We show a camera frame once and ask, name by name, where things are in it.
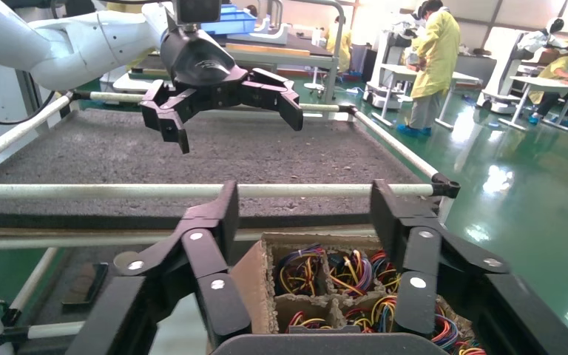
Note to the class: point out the person yellow coat grey trousers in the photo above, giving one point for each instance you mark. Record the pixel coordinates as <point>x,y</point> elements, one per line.
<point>436,59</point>

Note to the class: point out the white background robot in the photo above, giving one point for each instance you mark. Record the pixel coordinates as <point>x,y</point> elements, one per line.
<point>379,93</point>
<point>502,73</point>

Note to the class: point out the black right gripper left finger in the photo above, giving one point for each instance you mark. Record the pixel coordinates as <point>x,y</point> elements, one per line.
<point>220,304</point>

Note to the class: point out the blue plastic bin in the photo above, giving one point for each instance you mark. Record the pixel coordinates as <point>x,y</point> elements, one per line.
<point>235,22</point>

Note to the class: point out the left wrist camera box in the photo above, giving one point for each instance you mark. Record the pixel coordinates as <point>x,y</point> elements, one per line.
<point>197,11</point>

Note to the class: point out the seated person yellow coat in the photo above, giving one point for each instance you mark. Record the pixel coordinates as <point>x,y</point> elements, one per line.
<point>558,73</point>

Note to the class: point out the brown cardboard compartment box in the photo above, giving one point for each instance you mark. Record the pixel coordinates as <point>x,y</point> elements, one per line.
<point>252,289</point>

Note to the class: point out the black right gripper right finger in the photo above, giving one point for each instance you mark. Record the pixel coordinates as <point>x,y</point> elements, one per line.
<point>418,294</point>

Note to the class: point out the black flat phone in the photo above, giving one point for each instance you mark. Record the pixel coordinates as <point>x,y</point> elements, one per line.
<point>85,283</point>

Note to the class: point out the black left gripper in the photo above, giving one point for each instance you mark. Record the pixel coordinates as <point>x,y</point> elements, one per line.
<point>196,63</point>

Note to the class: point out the dark grey foam table mat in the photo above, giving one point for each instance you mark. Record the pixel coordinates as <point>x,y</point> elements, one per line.
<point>93,157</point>

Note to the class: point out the white background table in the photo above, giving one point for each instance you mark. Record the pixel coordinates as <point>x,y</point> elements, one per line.
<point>534,83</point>
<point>394,69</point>

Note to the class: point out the distant person yellow coat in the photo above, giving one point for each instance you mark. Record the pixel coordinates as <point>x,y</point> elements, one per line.
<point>340,46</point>

